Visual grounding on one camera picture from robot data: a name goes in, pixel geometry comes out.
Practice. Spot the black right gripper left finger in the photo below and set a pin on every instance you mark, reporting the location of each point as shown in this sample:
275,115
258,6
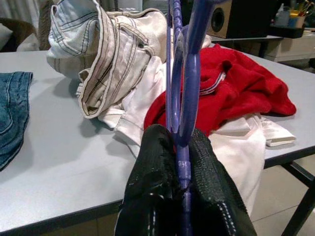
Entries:
152,184

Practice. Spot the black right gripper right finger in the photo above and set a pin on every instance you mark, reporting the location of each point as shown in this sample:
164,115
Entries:
211,196

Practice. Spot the purple plastic clothes hanger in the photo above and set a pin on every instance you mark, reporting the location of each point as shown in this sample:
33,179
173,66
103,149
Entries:
180,157

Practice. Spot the blue denim shorts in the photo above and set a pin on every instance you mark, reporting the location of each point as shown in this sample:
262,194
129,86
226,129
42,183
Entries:
12,118

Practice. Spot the white shirt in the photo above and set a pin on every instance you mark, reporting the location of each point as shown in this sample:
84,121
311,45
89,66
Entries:
241,157

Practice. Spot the black metal table leg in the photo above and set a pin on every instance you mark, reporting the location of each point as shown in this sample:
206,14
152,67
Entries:
300,177

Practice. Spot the red polo shirt striped collar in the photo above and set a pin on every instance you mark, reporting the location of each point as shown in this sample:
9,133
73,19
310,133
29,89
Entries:
246,93

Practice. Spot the cream white jeans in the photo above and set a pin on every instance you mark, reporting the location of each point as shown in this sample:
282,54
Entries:
110,73

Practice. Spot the white desk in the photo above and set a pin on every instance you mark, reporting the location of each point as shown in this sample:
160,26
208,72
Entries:
246,40

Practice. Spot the low white table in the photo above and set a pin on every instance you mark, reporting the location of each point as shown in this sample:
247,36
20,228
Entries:
297,46

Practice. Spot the black speaker with wooden side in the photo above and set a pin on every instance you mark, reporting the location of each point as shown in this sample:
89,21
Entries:
246,19

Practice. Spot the black desk tray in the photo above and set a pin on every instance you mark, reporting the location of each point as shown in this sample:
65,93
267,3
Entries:
285,32

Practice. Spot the grey bottle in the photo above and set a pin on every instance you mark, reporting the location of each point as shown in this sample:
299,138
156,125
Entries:
281,16

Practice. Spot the yellow pencil cup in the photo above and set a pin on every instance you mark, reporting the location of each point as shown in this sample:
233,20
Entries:
296,20

